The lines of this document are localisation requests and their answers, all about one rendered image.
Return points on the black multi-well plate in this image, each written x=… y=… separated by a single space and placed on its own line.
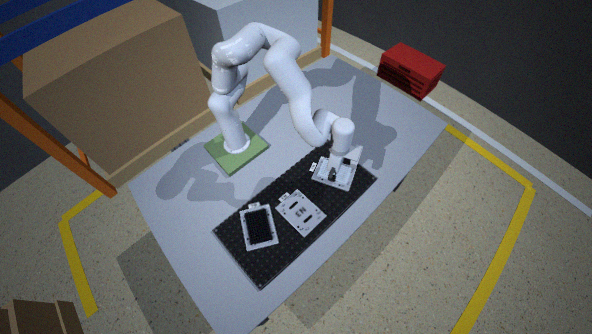
x=254 y=220

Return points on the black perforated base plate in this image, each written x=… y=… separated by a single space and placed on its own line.
x=264 y=264

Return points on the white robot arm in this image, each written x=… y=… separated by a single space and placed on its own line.
x=280 y=63

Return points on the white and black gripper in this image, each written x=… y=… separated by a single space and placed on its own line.
x=334 y=162

